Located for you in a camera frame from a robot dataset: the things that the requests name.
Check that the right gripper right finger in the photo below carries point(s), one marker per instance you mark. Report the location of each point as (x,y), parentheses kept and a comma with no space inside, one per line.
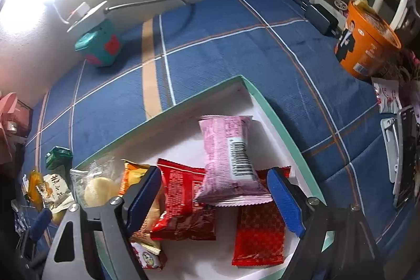
(335,243)

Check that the pink snack packet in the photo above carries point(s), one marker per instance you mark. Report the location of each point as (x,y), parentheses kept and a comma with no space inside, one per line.
(230,179)

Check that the orange instant noodle cup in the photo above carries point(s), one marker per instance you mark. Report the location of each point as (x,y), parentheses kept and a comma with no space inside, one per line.
(367,41)

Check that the green snack box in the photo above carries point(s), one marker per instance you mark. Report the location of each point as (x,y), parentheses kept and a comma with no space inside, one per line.
(59,156)

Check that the white green cookie packet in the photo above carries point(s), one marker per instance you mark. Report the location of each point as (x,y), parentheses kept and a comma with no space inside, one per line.
(55,193)

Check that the white tray with teal rim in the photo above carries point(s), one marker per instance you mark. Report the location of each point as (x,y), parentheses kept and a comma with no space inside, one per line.
(175,135)

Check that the black power adapter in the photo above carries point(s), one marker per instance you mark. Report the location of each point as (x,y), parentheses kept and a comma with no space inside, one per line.
(322,19)

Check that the white power strip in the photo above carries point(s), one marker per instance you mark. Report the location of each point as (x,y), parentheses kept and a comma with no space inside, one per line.
(86,18)

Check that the yellow jelly cup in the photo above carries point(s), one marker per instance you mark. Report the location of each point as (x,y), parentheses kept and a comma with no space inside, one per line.
(57,217)

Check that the white red paper packet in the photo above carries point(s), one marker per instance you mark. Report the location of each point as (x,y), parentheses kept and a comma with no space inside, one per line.
(387,94)

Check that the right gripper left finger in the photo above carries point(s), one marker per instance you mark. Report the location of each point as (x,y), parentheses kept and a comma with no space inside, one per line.
(74,255)

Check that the smartphone on white stand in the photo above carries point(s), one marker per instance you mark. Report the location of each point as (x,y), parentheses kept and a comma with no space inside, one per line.
(401,138)

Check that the red white candy packet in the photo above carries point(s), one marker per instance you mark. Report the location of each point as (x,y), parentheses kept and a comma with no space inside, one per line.
(147,259)

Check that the red snack bag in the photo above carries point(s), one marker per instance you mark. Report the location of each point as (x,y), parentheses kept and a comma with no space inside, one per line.
(183,218)

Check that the orange chip bag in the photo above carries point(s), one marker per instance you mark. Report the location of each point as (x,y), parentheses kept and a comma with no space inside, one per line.
(141,189)

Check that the clear bag round pastry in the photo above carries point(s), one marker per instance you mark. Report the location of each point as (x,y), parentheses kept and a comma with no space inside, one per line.
(97,183)

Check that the amber candy packet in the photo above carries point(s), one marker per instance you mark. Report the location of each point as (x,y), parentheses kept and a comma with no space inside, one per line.
(35,180)

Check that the teal tin box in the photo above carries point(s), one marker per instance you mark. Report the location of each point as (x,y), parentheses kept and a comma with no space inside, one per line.
(101,45)

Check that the blue plaid tablecloth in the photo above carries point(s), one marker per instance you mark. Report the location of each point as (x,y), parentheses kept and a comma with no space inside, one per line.
(331,116)

